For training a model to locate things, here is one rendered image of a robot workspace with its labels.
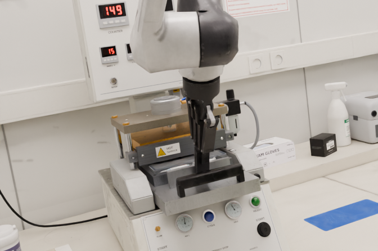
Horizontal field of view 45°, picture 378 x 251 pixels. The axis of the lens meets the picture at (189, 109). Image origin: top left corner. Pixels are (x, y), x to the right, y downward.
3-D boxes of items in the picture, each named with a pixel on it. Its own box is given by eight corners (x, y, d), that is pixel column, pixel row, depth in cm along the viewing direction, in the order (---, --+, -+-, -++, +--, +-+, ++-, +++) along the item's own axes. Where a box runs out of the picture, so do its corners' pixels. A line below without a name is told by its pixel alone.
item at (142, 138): (127, 147, 125) (121, 114, 124) (201, 131, 132) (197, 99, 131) (142, 160, 109) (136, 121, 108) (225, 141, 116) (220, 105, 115)
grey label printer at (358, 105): (333, 135, 196) (330, 97, 193) (372, 126, 201) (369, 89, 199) (373, 146, 172) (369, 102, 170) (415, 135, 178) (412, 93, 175)
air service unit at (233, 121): (204, 141, 141) (197, 94, 138) (246, 131, 145) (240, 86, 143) (210, 144, 136) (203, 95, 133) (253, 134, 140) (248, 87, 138)
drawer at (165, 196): (134, 184, 121) (130, 156, 119) (210, 165, 128) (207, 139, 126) (167, 220, 93) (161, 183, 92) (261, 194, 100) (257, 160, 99)
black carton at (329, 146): (310, 156, 171) (309, 138, 170) (323, 149, 177) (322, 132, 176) (324, 157, 167) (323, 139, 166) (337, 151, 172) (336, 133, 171)
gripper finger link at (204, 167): (208, 145, 99) (209, 147, 98) (208, 171, 102) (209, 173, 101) (195, 148, 98) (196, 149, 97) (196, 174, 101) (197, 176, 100)
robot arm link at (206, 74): (187, 60, 83) (187, 87, 85) (248, 50, 87) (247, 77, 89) (166, 40, 93) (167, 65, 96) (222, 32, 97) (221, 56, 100)
